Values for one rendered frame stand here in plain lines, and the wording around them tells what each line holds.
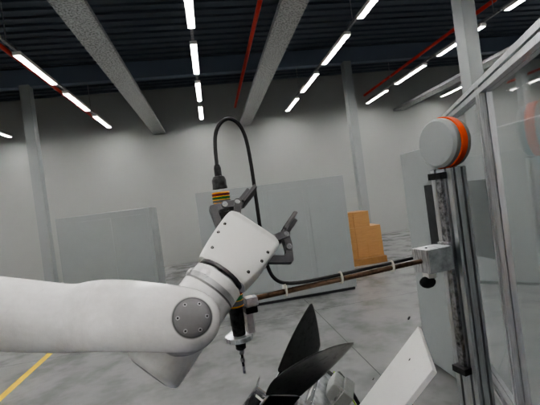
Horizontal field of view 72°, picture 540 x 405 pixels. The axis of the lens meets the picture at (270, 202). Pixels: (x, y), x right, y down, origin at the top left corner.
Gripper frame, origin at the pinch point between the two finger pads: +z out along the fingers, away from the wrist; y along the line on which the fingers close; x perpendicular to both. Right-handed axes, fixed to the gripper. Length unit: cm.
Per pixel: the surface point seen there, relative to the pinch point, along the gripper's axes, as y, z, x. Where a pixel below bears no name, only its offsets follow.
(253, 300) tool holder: 6.2, -5.5, -34.9
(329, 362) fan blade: 29.6, -6.8, -36.7
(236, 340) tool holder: 7.9, -15.1, -36.6
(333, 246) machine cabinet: 70, 298, -525
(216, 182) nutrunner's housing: -16.7, 9.5, -21.2
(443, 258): 46, 37, -36
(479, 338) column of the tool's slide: 69, 28, -48
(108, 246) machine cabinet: -299, 109, -689
